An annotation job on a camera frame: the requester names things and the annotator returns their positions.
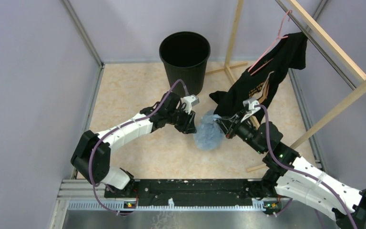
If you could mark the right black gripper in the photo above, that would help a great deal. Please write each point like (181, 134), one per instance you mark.
(228, 123)

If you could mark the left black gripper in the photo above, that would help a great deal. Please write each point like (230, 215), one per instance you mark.
(189, 119)

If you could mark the light blue plastic trash bag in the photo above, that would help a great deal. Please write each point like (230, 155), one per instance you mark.
(209, 135)

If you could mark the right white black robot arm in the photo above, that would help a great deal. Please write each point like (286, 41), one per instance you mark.
(291, 175)

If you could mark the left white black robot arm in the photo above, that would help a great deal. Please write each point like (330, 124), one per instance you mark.
(93, 152)

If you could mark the black plastic trash bin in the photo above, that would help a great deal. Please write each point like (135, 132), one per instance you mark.
(185, 55)

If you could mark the black printed t-shirt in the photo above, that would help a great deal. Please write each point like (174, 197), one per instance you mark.
(262, 80)

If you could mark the pink clothes hanger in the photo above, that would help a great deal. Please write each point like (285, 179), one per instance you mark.
(278, 38)

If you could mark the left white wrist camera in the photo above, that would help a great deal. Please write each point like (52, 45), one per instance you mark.
(188, 102)

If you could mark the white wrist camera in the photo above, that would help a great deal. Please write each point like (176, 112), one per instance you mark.
(251, 106)
(188, 102)

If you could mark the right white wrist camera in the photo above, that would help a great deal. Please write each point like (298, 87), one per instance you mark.
(251, 106)

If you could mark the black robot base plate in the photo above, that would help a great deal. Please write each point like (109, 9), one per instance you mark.
(195, 192)

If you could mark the grey cable duct rail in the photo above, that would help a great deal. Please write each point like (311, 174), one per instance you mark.
(119, 205)

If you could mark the metal clothes rail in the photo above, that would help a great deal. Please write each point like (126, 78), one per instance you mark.
(308, 33)

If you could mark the wooden clothes rack frame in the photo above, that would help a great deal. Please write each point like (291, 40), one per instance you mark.
(309, 94)

